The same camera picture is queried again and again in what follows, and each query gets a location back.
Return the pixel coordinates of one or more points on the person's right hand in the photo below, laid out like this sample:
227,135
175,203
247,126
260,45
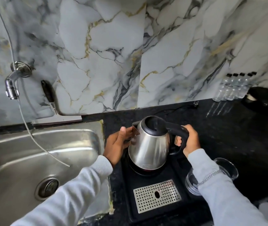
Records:
193,141

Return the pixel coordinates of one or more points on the person's left hand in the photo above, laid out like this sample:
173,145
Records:
115,145

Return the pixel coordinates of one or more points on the person's left thumb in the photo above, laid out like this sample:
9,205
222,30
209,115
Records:
123,132

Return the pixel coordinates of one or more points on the person's right thumb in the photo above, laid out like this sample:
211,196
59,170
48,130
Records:
187,128

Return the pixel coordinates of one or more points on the stainless steel electric kettle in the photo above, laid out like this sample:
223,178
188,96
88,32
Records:
148,145

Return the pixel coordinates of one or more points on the person's left forearm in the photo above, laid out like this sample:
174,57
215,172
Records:
77,195

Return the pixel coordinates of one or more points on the person's right forearm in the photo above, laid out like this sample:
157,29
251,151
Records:
218,192

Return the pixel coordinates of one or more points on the round black kettle base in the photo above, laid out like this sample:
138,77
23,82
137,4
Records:
136,170

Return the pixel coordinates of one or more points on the clear plastic water bottle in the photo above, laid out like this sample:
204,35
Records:
218,92
225,91
248,83
240,88
232,90

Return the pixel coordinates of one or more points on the black plastic serving tray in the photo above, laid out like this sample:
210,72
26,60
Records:
129,200

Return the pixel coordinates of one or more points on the perforated metal drip grate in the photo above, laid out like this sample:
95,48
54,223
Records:
157,197

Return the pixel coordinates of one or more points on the black round pot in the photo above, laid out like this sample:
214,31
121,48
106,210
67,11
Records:
266,98

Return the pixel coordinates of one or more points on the metal sink drain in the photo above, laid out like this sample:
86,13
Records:
46,188

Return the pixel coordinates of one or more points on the stainless steel sink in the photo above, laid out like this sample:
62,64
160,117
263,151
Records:
11,162

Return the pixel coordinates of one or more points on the chrome wall faucet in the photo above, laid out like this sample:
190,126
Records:
13,79

